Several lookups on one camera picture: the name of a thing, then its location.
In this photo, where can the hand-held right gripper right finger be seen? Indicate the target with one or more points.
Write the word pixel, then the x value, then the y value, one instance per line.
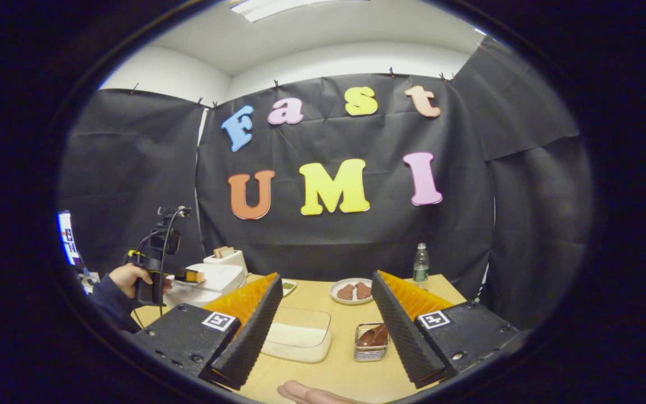
pixel 404 336

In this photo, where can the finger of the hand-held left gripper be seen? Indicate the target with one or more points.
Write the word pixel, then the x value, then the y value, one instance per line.
pixel 191 276

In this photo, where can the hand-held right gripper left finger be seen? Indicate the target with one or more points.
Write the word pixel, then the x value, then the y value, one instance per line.
pixel 253 336

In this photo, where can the white rice cooker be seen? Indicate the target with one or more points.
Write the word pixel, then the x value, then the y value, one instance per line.
pixel 222 278

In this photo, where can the wooden spoon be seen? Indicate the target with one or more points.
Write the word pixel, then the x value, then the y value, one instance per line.
pixel 370 336

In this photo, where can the white rice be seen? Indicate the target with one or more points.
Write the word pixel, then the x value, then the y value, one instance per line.
pixel 300 335

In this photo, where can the toast slice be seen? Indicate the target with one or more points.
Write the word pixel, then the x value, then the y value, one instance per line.
pixel 228 251
pixel 218 253

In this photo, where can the white toaster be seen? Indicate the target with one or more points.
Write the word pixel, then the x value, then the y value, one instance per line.
pixel 233 261

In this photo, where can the clear plastic box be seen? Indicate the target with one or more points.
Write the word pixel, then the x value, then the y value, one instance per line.
pixel 300 315

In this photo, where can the white device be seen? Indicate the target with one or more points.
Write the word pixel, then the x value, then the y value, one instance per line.
pixel 90 280

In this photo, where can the white divided sauce dish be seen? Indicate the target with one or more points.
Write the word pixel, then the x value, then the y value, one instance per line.
pixel 288 287

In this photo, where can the brown meat piece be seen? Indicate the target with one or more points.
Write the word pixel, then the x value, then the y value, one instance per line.
pixel 363 290
pixel 346 292

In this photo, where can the clear bottle with green label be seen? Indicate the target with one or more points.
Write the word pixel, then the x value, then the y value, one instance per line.
pixel 421 269

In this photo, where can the white plate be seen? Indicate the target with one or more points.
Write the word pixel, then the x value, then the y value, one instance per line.
pixel 334 292

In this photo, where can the lit display screen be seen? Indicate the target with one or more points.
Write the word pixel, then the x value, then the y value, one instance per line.
pixel 68 238

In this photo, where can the black backdrop cloth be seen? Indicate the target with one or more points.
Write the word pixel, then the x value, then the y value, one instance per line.
pixel 469 224

